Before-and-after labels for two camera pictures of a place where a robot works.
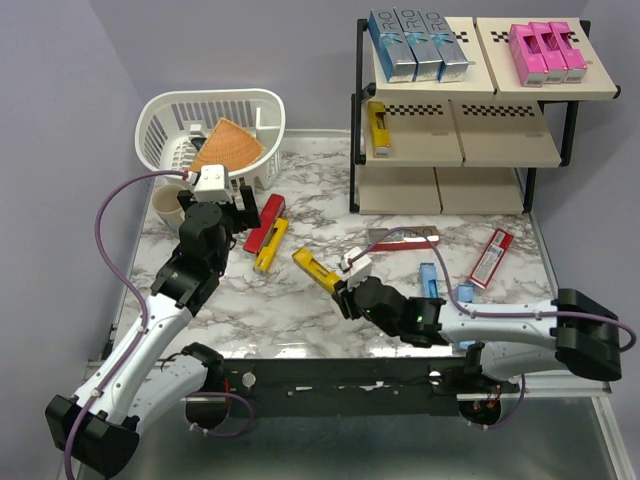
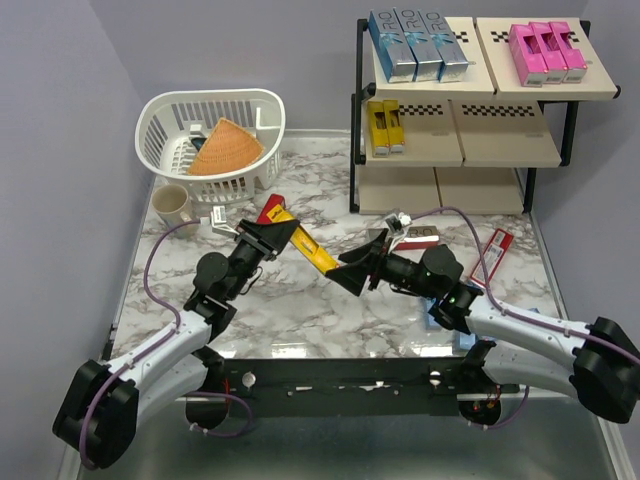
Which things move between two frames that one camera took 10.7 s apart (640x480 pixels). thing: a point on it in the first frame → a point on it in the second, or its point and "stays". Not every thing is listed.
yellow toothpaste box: x=381 y=135 stays
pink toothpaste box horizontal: x=528 y=57 stays
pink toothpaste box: x=570 y=57 stays
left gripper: x=243 y=218 → x=269 y=239
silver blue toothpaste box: x=454 y=67 stays
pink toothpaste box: x=550 y=52 stays
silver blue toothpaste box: x=428 y=61 stays
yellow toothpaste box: x=314 y=270 → x=393 y=126
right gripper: x=344 y=298 → x=373 y=255
